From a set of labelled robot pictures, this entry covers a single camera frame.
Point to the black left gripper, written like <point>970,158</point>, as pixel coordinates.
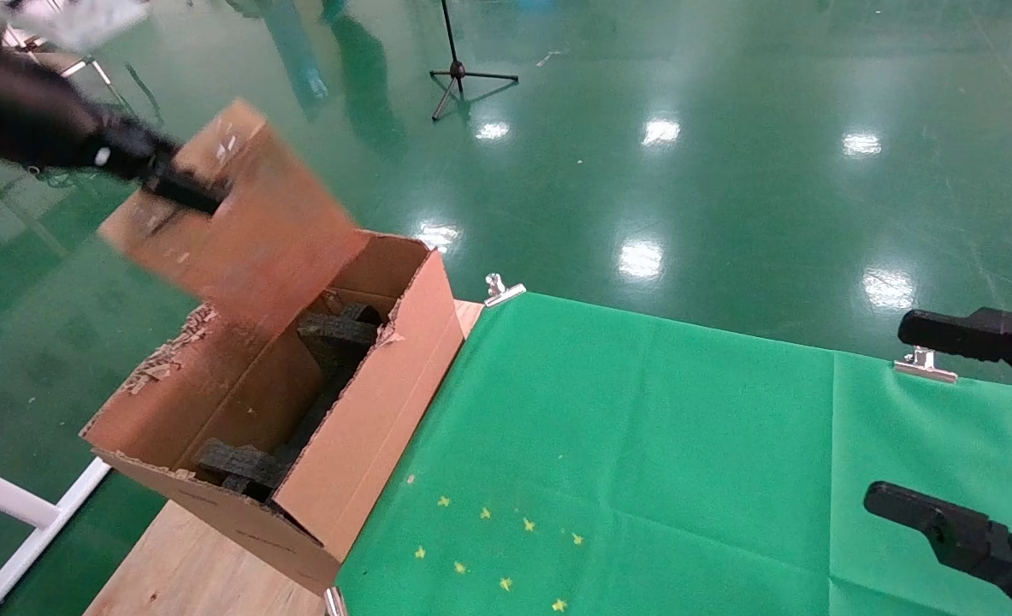
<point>26,111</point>

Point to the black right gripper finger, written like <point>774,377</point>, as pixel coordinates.
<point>976,539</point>
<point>976,334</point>

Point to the small brown cardboard box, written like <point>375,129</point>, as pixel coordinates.
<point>275,231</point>

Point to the large open brown carton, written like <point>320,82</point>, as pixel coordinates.
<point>369,428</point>

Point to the black foam block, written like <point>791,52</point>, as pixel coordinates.
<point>240,462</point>
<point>339,334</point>

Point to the black tripod stand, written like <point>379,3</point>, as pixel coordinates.
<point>458,70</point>

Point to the green table cloth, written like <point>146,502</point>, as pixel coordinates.
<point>642,445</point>

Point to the white metal stand frame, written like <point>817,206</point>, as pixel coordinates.
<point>9,505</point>

